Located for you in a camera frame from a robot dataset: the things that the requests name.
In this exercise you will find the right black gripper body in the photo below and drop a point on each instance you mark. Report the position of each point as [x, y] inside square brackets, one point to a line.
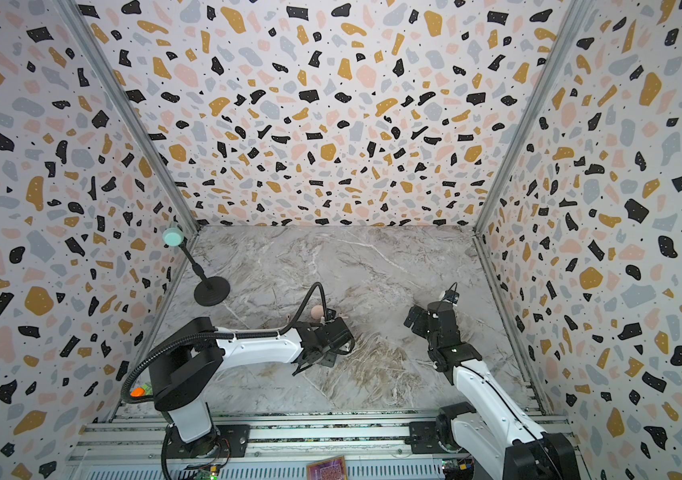
[423, 315]

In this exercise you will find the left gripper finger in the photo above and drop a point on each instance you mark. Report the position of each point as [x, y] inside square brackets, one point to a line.
[303, 362]
[328, 359]

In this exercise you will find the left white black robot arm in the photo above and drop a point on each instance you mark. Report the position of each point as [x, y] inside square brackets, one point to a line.
[182, 366]

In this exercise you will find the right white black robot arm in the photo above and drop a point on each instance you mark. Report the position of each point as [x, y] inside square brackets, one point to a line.
[488, 424]

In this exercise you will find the pink earbud charging case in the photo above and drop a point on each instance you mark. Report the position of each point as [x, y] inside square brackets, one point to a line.
[317, 313]

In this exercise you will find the pink circuit board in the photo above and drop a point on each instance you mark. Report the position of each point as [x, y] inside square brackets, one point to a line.
[329, 469]

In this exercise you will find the microphone stand with green ball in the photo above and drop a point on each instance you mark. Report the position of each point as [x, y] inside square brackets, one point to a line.
[211, 290]

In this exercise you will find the small electronics board with leds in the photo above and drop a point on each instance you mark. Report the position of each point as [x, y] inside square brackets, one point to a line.
[209, 472]

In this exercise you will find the right small electronics board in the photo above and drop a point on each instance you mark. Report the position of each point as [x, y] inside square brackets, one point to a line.
[458, 469]

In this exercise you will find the orange green connector block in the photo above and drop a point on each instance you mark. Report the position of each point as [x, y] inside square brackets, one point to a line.
[145, 390]

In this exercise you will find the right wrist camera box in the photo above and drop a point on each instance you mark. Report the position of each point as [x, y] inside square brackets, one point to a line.
[451, 296]

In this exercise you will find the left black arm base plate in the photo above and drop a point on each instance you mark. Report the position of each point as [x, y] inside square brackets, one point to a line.
[224, 441]

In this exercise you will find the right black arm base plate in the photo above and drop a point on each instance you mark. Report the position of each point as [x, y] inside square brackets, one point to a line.
[429, 437]

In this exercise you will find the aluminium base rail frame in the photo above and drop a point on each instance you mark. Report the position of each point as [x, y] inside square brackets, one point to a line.
[280, 446]

